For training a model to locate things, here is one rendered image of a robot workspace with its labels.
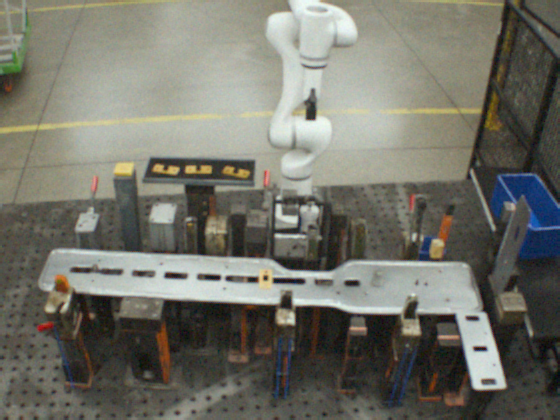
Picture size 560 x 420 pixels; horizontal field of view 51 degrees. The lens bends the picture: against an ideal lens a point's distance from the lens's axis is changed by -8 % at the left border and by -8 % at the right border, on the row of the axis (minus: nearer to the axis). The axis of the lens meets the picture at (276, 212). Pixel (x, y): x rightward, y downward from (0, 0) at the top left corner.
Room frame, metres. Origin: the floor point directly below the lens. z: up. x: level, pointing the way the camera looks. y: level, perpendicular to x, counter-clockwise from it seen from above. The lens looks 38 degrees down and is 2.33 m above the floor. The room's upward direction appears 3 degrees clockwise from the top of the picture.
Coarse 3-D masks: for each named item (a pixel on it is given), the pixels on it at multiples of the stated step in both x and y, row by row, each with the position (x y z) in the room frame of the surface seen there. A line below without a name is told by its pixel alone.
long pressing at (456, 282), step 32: (64, 256) 1.43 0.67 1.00; (96, 256) 1.44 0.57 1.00; (128, 256) 1.45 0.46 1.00; (160, 256) 1.45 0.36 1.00; (192, 256) 1.46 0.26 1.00; (96, 288) 1.30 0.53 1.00; (128, 288) 1.31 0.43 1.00; (160, 288) 1.31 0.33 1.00; (192, 288) 1.32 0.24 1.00; (256, 288) 1.34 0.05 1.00; (320, 288) 1.35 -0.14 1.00; (352, 288) 1.36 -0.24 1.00; (384, 288) 1.36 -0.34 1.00; (416, 288) 1.37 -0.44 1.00; (448, 288) 1.37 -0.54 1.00
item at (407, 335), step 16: (400, 320) 1.20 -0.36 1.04; (416, 320) 1.19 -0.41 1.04; (400, 336) 1.16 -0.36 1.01; (416, 336) 1.14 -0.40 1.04; (400, 352) 1.14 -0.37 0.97; (400, 368) 1.14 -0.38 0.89; (384, 384) 1.18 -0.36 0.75; (400, 384) 1.13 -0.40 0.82; (384, 400) 1.14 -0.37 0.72; (400, 400) 1.14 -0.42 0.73
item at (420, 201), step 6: (414, 198) 1.55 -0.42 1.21; (420, 198) 1.55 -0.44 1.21; (426, 198) 1.54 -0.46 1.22; (414, 204) 1.54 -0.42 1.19; (420, 204) 1.51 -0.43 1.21; (426, 204) 1.51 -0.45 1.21; (414, 210) 1.53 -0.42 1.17; (420, 210) 1.54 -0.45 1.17; (414, 216) 1.53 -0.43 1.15; (420, 216) 1.54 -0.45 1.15; (414, 222) 1.53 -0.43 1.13; (420, 222) 1.53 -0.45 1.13; (414, 228) 1.53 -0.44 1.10; (420, 228) 1.52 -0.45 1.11; (420, 234) 1.52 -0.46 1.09
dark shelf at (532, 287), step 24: (480, 168) 2.02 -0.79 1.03; (504, 168) 2.03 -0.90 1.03; (480, 192) 1.87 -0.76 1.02; (528, 264) 1.46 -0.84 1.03; (552, 264) 1.46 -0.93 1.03; (528, 288) 1.34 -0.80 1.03; (552, 288) 1.35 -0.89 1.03; (528, 312) 1.24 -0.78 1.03; (552, 312) 1.24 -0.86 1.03; (552, 336) 1.14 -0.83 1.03
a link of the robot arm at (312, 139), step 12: (300, 120) 1.96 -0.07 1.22; (324, 120) 1.97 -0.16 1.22; (300, 132) 1.92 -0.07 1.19; (312, 132) 1.93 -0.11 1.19; (324, 132) 1.94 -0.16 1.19; (300, 144) 1.92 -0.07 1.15; (312, 144) 1.92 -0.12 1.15; (324, 144) 1.93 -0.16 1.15; (288, 156) 1.97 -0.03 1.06; (300, 156) 1.96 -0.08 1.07; (312, 156) 1.93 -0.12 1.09; (288, 168) 1.93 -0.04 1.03; (300, 168) 1.92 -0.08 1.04; (312, 168) 1.96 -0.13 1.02; (300, 180) 1.93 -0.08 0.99
